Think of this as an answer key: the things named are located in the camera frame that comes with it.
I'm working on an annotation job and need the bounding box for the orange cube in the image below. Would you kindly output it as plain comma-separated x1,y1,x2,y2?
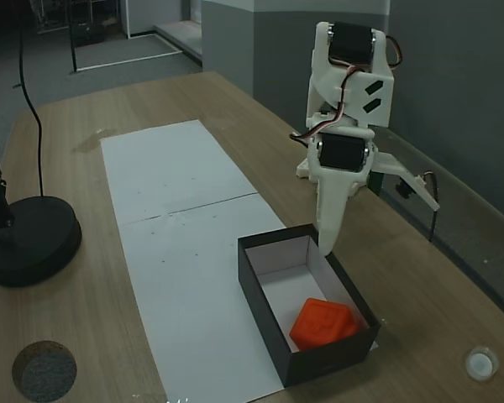
288,296,360,352

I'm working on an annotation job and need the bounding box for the dark box white inside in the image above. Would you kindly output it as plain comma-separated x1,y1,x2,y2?
237,223,381,389

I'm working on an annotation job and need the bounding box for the white paper sheet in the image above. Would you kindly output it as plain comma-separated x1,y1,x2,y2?
99,119,260,224
119,193,380,403

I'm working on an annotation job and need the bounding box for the small white round cap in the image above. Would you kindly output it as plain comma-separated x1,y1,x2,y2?
465,345,499,381

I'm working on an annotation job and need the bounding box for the black round lamp base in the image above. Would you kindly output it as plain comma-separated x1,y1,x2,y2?
0,196,83,289

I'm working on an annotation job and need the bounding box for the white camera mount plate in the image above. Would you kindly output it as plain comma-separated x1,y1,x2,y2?
371,150,441,212

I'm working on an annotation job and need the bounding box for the black camera cable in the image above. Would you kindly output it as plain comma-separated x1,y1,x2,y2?
422,170,441,243

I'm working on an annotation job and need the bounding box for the black lamp power cable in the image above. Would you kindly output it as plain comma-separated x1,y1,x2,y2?
15,0,48,199

